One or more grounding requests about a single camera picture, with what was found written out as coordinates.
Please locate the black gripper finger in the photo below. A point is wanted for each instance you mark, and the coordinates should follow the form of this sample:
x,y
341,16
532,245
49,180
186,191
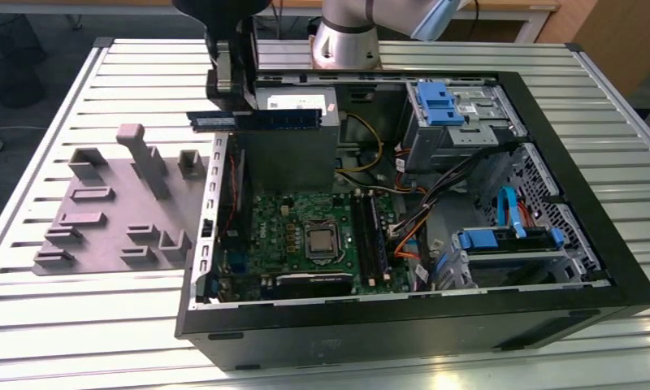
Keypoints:
x,y
244,44
244,91

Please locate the dark blue RAM stick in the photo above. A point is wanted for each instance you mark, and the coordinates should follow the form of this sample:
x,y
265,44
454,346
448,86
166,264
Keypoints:
x,y
380,243
286,120

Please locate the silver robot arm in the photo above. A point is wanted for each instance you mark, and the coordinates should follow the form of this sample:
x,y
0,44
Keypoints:
x,y
346,44

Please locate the black RAM slot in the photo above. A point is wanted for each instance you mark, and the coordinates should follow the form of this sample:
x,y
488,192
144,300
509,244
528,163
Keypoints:
x,y
361,239

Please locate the grey power supply unit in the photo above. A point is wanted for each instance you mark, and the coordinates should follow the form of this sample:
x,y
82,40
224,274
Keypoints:
x,y
286,162

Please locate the green motherboard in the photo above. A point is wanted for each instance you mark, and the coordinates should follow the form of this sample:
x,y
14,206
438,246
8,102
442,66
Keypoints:
x,y
273,211

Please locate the grey parts rack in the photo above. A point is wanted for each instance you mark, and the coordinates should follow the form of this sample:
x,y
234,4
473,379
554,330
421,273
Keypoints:
x,y
113,195

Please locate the silver CPU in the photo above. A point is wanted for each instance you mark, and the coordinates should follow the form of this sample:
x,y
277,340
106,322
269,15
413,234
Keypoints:
x,y
320,240

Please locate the black waste bin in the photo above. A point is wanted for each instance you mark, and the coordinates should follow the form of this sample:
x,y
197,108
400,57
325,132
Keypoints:
x,y
10,61

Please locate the blue expansion slot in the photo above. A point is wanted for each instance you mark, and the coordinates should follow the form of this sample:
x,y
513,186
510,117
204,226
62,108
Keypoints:
x,y
238,262

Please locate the silver drive cage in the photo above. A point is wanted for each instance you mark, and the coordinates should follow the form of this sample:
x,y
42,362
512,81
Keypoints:
x,y
477,134

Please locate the black graphics card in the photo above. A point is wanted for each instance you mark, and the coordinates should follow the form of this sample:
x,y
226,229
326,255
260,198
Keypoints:
x,y
314,284

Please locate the hard disk in blue carrier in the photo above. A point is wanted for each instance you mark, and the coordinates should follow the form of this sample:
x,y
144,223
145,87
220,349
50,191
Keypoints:
x,y
480,239

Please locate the silver disk bay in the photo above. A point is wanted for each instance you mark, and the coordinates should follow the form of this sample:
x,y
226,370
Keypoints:
x,y
520,254

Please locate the black PC case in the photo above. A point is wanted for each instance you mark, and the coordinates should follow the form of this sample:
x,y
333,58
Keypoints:
x,y
412,325

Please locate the wooden cabinet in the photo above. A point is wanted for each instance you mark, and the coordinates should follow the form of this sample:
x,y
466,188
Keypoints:
x,y
617,24

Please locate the large blue plastic bracket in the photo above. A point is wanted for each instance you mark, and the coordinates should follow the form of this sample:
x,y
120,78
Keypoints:
x,y
438,109

